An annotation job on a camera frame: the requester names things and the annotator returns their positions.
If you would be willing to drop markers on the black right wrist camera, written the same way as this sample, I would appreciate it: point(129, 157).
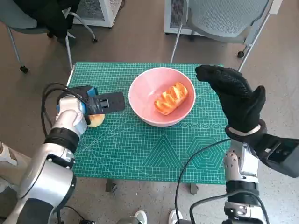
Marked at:
point(285, 154)

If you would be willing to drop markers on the grey mesh-back chair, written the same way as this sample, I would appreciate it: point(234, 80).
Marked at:
point(222, 16)

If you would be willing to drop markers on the pink bowl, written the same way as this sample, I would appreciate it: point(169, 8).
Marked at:
point(144, 93)

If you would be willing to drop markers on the teal-grey seat chair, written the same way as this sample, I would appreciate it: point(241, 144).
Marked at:
point(14, 16)

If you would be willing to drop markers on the bare left robot hand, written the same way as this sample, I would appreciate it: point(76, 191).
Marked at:
point(90, 91)

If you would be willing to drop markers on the gloved right robot hand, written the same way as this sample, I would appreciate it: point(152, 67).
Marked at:
point(238, 100)

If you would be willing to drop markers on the round toy bread bun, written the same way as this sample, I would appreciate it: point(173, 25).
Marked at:
point(97, 121)

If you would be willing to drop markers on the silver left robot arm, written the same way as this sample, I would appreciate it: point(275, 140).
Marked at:
point(42, 177)

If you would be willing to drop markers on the green cutting mat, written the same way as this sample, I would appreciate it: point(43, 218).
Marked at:
point(130, 144)

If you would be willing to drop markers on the long striped toy bread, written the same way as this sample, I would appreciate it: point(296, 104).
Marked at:
point(171, 99)

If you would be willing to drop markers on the white shoe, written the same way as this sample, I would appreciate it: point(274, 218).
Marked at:
point(140, 217)
point(175, 217)

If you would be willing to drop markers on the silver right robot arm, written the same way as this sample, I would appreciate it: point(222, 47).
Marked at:
point(240, 163)

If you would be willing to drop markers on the person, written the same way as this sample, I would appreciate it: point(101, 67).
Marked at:
point(7, 163)

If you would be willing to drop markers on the black garment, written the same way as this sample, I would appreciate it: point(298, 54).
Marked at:
point(46, 14)

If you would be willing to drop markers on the black table bracket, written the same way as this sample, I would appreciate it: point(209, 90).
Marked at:
point(110, 186)
point(194, 189)

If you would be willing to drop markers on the white mesh-door cabinet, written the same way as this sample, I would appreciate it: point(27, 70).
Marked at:
point(174, 14)
point(102, 11)

